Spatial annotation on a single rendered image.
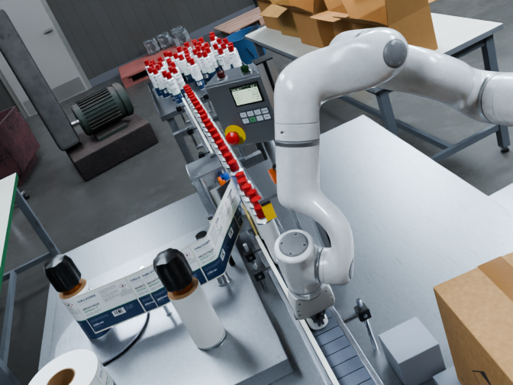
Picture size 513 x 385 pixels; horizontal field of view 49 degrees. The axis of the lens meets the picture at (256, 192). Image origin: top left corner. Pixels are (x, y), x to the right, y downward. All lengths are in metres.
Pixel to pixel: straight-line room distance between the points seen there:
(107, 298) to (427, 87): 1.06
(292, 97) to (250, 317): 0.73
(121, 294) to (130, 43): 7.85
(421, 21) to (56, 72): 7.01
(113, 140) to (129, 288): 4.04
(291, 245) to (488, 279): 0.37
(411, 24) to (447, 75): 1.86
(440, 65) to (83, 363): 1.10
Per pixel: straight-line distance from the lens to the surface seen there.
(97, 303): 1.74
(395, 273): 1.64
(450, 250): 1.67
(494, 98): 1.36
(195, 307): 1.48
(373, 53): 1.08
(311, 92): 1.09
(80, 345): 1.85
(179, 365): 1.58
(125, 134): 5.67
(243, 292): 1.69
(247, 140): 1.52
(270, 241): 1.68
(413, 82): 1.23
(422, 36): 3.15
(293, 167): 1.10
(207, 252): 1.68
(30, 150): 6.86
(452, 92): 1.27
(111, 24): 9.32
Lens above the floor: 1.88
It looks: 28 degrees down
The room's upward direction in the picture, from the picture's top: 23 degrees counter-clockwise
